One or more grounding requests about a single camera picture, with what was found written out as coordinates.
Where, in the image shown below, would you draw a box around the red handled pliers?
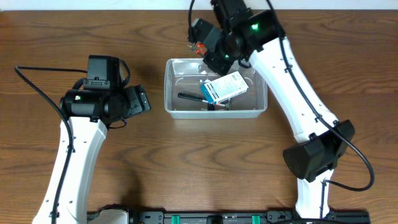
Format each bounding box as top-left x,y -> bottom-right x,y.
187,43 -> 205,57

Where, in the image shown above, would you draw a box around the blue white cardboard box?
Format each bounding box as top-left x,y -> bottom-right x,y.
200,72 -> 249,103

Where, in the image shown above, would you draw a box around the silver double ended wrench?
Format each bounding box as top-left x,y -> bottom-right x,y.
199,79 -> 211,85

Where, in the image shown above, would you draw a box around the clear plastic container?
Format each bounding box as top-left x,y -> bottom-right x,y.
164,58 -> 267,119

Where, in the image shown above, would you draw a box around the small black handled hammer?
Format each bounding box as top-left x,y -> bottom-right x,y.
177,93 -> 232,110

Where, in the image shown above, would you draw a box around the yellow black screwdriver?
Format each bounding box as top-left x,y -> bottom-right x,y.
207,104 -> 215,111

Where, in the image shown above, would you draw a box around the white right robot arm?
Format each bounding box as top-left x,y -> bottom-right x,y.
188,1 -> 355,219

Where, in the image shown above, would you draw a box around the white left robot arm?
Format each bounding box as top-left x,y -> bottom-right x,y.
33,55 -> 150,223

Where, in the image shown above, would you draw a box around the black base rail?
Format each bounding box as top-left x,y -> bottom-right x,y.
86,203 -> 371,224

